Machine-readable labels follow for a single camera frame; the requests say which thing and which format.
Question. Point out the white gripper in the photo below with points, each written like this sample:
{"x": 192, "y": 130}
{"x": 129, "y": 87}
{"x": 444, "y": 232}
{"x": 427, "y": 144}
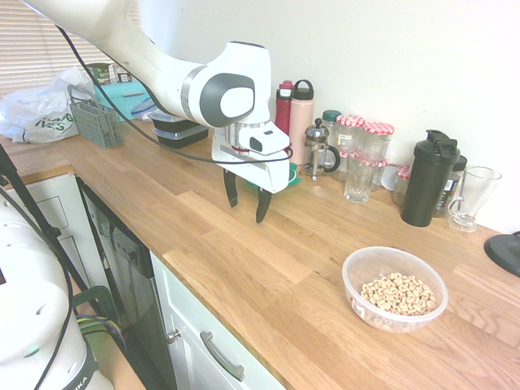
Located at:
{"x": 260, "y": 172}

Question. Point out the teal round container lid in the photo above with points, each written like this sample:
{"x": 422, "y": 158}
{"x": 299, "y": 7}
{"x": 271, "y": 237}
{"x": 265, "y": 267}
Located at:
{"x": 293, "y": 176}

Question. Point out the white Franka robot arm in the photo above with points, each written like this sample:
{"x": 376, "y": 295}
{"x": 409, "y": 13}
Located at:
{"x": 162, "y": 73}

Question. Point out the black takeaway food container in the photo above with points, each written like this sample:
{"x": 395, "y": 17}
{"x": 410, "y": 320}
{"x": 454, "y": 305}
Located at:
{"x": 164, "y": 120}
{"x": 180, "y": 136}

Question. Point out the glass jar red gingham lid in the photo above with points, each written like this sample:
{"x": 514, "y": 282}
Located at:
{"x": 381, "y": 172}
{"x": 341, "y": 164}
{"x": 378, "y": 138}
{"x": 350, "y": 130}

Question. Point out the clear jar green lid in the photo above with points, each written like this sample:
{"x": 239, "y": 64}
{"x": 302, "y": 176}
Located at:
{"x": 331, "y": 126}

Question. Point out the clear round food container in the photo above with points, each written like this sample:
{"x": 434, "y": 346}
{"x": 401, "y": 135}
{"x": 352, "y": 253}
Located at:
{"x": 365, "y": 264}

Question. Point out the small jar red gingham lid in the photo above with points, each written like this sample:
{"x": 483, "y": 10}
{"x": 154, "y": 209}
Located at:
{"x": 400, "y": 183}

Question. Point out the glass french press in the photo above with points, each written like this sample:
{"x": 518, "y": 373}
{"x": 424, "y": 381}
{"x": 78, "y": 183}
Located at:
{"x": 319, "y": 150}

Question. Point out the red water bottle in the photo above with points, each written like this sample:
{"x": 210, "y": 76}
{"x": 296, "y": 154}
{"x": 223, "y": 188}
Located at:
{"x": 283, "y": 113}

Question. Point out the pink bottle black cap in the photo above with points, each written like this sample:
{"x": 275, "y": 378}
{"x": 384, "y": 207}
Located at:
{"x": 301, "y": 122}

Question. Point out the clear drinking glass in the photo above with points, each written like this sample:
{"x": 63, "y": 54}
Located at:
{"x": 359, "y": 180}

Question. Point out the white kitchen base cabinet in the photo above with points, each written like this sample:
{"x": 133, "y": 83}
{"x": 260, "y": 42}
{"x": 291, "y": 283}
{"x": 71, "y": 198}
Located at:
{"x": 187, "y": 308}

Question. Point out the black front dishwasher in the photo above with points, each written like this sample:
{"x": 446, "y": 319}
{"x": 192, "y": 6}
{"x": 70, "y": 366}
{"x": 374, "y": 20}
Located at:
{"x": 134, "y": 260}

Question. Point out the clear blue zip bag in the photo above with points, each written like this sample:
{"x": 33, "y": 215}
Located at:
{"x": 142, "y": 109}

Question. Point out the metal cabinet knob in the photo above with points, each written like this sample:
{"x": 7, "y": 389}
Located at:
{"x": 174, "y": 335}

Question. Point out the grey plastic cutlery basket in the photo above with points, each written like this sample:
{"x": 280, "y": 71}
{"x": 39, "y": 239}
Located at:
{"x": 97, "y": 126}

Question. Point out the teal storage box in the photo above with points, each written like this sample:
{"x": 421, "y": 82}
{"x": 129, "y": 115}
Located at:
{"x": 113, "y": 97}

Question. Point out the small dark jar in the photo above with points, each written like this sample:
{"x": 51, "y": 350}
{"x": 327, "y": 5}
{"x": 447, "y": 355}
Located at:
{"x": 122, "y": 77}

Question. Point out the black shaker bottle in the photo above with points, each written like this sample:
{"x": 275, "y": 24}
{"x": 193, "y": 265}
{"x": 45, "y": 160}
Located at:
{"x": 426, "y": 183}

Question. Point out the green labelled can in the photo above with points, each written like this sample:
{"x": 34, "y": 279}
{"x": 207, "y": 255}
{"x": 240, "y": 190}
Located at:
{"x": 99, "y": 75}

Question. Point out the white side cabinet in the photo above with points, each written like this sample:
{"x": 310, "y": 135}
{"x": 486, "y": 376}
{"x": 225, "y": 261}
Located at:
{"x": 53, "y": 203}

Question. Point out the spice bottle black cap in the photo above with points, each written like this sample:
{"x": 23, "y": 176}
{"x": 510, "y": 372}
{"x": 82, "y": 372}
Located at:
{"x": 447, "y": 195}

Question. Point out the white plastic shopping bag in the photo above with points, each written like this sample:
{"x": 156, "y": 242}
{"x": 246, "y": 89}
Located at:
{"x": 36, "y": 109}

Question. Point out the black round appliance base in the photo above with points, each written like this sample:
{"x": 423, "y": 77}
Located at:
{"x": 505, "y": 254}

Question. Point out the window blinds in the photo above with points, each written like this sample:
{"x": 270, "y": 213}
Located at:
{"x": 24, "y": 48}

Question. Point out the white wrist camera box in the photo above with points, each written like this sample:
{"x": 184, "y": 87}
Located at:
{"x": 264, "y": 138}

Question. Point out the black camera tripod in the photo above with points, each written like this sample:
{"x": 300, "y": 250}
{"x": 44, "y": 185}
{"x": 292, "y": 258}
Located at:
{"x": 24, "y": 191}

